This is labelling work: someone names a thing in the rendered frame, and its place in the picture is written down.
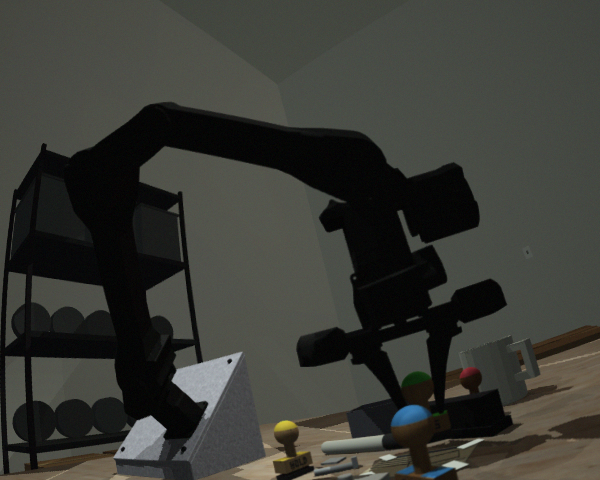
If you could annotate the green-handled stamp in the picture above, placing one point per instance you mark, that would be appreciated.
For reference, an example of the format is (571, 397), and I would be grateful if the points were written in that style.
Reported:
(417, 388)

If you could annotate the grey mug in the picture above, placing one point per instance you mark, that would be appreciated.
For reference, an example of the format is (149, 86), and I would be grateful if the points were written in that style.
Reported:
(500, 368)

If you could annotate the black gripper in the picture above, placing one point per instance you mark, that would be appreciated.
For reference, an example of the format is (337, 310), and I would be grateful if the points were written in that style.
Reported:
(467, 304)

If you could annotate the white cylinder with black cap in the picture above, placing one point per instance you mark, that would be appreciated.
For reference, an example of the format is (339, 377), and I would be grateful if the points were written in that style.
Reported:
(363, 444)

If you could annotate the yellow hold stamp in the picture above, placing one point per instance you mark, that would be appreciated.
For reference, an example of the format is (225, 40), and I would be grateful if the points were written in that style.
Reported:
(294, 464)

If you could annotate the cream inspection card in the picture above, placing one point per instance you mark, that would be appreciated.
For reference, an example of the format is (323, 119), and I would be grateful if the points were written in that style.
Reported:
(455, 457)

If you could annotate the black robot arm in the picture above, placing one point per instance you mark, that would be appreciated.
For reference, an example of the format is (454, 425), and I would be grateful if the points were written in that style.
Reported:
(102, 183)

